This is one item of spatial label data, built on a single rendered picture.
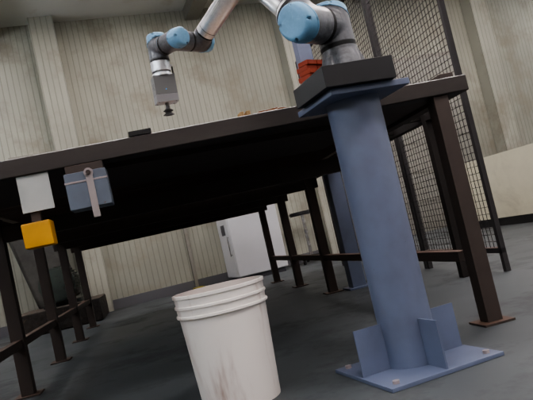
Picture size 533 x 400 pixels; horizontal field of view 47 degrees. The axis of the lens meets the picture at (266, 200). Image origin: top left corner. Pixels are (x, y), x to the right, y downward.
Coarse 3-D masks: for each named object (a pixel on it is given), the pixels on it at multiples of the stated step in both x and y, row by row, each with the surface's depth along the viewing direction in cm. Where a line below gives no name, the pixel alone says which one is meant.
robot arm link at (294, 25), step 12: (264, 0) 190; (276, 0) 186; (288, 0) 183; (300, 0) 182; (276, 12) 188; (288, 12) 181; (300, 12) 178; (312, 12) 178; (324, 12) 183; (288, 24) 181; (300, 24) 179; (312, 24) 178; (324, 24) 182; (288, 36) 182; (300, 36) 180; (312, 36) 181; (324, 36) 185
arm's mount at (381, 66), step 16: (336, 64) 176; (352, 64) 178; (368, 64) 179; (384, 64) 181; (320, 80) 177; (336, 80) 175; (352, 80) 177; (368, 80) 179; (384, 80) 183; (304, 96) 190
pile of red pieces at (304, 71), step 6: (306, 60) 306; (312, 60) 308; (318, 60) 311; (300, 66) 310; (306, 66) 306; (312, 66) 309; (318, 66) 312; (300, 72) 310; (306, 72) 306; (312, 72) 305; (300, 78) 310; (306, 78) 307
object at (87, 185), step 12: (72, 168) 198; (84, 168) 198; (96, 168) 198; (72, 180) 196; (84, 180) 196; (96, 180) 197; (108, 180) 199; (72, 192) 196; (84, 192) 196; (96, 192) 197; (108, 192) 198; (72, 204) 195; (84, 204) 196; (96, 204) 196; (108, 204) 200; (96, 216) 196
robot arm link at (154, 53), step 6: (150, 36) 231; (156, 36) 231; (150, 42) 231; (156, 42) 229; (150, 48) 232; (156, 48) 230; (150, 54) 232; (156, 54) 231; (162, 54) 231; (150, 60) 233
